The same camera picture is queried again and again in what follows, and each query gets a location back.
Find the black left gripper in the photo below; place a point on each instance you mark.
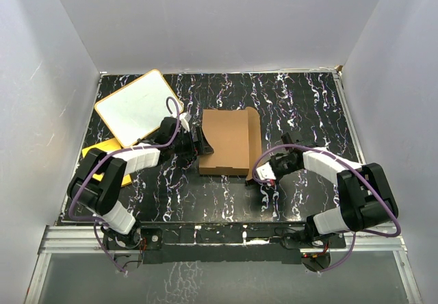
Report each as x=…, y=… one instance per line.
x=203, y=148

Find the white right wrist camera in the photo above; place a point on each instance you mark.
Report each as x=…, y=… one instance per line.
x=265, y=174

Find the aluminium rail frame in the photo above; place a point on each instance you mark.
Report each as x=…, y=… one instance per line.
x=71, y=269

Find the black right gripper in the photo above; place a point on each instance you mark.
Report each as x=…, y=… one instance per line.
x=272, y=158

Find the whiteboard with orange frame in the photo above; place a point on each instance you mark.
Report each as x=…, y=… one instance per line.
x=137, y=109

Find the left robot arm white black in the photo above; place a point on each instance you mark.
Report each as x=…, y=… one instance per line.
x=97, y=182

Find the brown cardboard box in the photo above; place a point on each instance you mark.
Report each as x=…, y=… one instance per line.
x=235, y=137

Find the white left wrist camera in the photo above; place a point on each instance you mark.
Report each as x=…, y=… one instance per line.
x=184, y=119

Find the yellow notebook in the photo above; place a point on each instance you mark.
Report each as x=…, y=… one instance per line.
x=109, y=146

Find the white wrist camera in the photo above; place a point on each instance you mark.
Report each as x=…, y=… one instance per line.
x=265, y=174
x=184, y=119

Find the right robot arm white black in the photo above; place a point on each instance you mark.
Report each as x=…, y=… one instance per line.
x=365, y=197

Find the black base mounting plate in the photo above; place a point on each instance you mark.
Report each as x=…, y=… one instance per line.
x=159, y=243

